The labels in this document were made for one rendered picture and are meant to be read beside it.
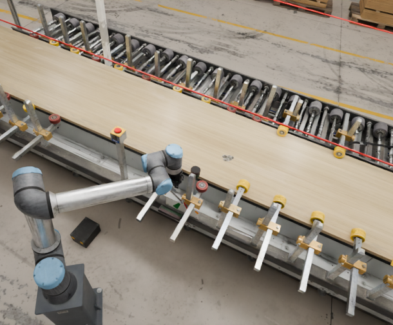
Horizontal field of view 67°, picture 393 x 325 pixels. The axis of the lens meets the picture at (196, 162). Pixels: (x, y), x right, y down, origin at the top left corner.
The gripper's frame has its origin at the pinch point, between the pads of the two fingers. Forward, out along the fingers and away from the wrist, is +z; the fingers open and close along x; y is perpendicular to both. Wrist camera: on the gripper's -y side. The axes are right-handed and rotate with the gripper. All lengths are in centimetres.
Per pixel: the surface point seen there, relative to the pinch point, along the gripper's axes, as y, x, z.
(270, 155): 48, 70, 11
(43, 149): -113, 3, 30
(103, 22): -120, 103, -30
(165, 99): -50, 85, 10
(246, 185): 41.3, 27.9, 3.0
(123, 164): -38.7, 6.4, 6.5
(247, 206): 47, 28, 25
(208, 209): 21.9, 20.7, 38.4
